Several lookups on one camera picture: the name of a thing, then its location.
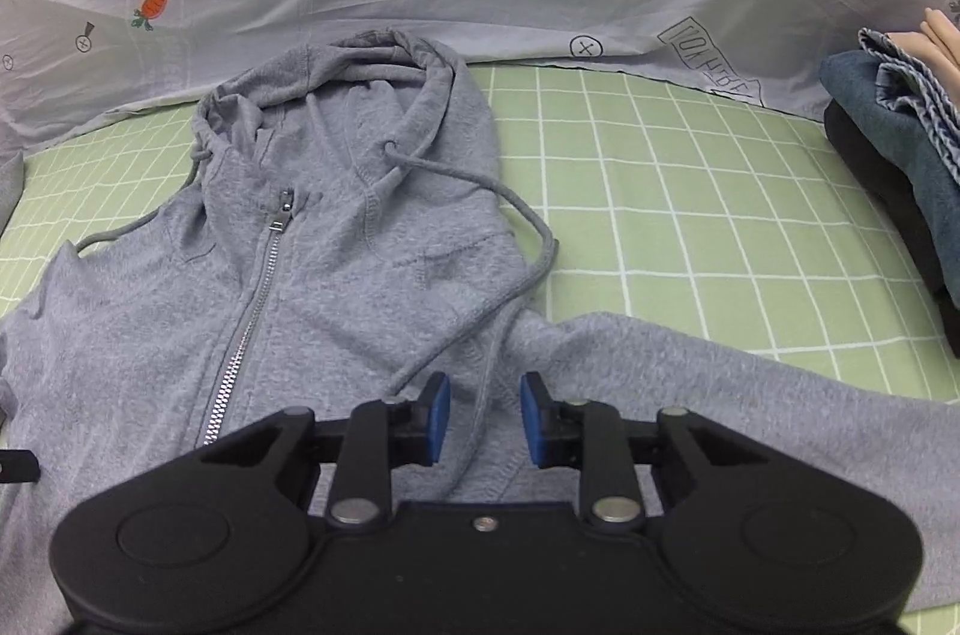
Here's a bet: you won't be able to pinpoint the green grid mat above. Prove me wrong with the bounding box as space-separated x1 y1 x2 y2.
0 60 960 635

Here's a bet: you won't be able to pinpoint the folded black garment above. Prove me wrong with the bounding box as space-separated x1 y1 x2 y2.
823 101 958 357

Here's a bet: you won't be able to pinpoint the folded beige garment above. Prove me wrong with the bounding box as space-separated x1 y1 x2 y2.
921 8 960 67

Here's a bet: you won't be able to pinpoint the grey zip hoodie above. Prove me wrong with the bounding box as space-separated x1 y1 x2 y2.
2 31 958 633

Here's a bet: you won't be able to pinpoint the folded blue jeans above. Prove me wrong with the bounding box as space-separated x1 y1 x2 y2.
818 29 958 305

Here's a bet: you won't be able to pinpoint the grey sweatpants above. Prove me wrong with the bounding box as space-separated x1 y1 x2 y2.
0 151 26 234

